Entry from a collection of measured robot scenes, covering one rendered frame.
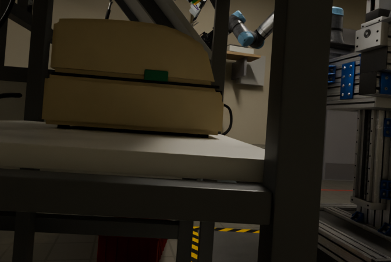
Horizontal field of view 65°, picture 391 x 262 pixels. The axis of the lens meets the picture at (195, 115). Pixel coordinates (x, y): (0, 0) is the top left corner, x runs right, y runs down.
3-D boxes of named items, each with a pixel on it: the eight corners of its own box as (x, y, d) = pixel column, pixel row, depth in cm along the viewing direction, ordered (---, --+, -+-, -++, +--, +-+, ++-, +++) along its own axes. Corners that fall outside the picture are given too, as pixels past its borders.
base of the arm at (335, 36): (333, 52, 186) (334, 35, 186) (351, 46, 171) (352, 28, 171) (310, 49, 182) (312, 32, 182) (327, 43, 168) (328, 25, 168)
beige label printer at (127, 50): (205, 133, 74) (211, 52, 74) (223, 139, 53) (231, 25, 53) (74, 124, 71) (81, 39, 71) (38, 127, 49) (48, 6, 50)
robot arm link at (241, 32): (260, 40, 164) (250, 26, 168) (250, 35, 155) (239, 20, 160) (249, 50, 168) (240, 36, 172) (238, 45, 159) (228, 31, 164)
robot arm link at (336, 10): (329, 26, 169) (331, 2, 170) (314, 32, 182) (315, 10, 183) (348, 29, 172) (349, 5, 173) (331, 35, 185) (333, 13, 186)
